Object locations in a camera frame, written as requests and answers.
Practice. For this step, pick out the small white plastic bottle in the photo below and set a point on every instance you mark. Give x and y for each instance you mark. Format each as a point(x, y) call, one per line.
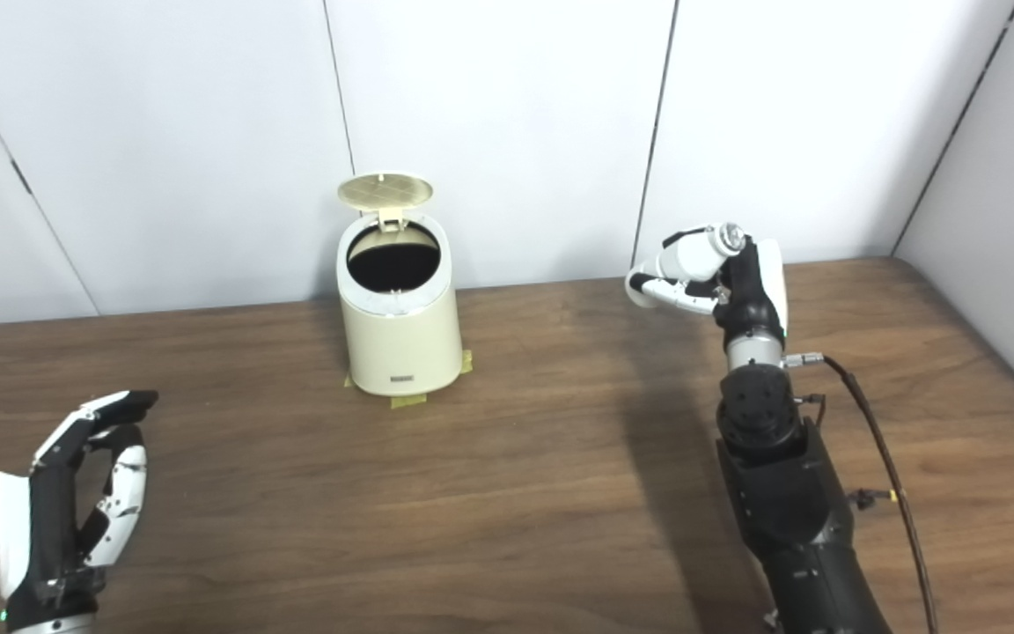
point(692, 255)

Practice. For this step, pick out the round cream bin lid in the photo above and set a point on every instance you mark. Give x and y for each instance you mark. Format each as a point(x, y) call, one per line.
point(385, 189)

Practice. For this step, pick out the cream-colored bin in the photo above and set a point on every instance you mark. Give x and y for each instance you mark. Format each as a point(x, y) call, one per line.
point(400, 339)

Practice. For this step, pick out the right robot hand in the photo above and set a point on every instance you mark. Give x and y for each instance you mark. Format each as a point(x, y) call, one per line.
point(753, 291)

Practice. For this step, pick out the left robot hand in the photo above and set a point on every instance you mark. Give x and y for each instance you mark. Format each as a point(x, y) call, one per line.
point(45, 528)

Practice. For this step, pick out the black wall panel hinge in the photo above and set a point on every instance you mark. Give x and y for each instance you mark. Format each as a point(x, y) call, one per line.
point(21, 176)

